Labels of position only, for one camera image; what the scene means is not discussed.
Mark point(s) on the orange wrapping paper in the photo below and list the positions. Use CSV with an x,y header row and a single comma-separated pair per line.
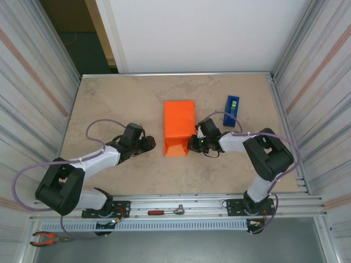
x,y
178,123

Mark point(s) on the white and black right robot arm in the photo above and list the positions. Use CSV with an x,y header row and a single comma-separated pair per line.
x,y
268,156

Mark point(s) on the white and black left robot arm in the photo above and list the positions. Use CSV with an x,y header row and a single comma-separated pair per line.
x,y
60,186

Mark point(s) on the blue tape dispenser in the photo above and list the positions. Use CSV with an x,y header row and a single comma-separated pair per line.
x,y
230,120

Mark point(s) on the yellow power connector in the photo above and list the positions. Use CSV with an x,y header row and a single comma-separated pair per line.
x,y
116,220
258,223

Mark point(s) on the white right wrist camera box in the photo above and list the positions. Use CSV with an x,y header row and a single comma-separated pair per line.
x,y
200,132

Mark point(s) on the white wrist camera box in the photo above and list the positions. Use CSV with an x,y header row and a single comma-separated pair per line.
x,y
140,126
200,132

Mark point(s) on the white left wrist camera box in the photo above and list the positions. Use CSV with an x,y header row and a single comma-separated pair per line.
x,y
140,126

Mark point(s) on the aluminium mounting rail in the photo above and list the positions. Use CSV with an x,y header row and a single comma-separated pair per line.
x,y
205,198

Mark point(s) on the aluminium table edge rail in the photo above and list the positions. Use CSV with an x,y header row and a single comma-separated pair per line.
x,y
178,74

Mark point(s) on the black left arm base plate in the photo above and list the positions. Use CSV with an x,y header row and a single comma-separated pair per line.
x,y
123,205

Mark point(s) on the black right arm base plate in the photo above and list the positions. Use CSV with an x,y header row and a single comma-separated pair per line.
x,y
233,205

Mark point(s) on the aluminium table side rail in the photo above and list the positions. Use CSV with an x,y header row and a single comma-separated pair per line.
x,y
277,98

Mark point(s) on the white door frame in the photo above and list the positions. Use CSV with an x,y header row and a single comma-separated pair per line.
x,y
109,35

